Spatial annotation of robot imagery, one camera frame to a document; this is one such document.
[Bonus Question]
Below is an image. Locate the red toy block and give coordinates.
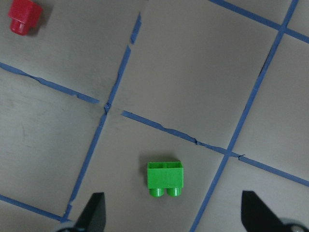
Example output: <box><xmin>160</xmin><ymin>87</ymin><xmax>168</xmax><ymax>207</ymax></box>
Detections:
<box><xmin>8</xmin><ymin>0</ymin><xmax>43</xmax><ymax>36</ymax></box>

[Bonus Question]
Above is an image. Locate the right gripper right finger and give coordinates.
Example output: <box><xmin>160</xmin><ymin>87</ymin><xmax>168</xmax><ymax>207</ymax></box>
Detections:
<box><xmin>241</xmin><ymin>190</ymin><xmax>286</xmax><ymax>232</ymax></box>

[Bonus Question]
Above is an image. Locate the green toy block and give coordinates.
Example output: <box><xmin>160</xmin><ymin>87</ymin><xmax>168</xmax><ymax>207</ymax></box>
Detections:
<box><xmin>147</xmin><ymin>161</ymin><xmax>184</xmax><ymax>198</ymax></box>

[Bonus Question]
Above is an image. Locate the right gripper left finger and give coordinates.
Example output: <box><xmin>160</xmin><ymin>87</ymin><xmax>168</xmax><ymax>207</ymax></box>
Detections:
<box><xmin>73</xmin><ymin>192</ymin><xmax>106</xmax><ymax>232</ymax></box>

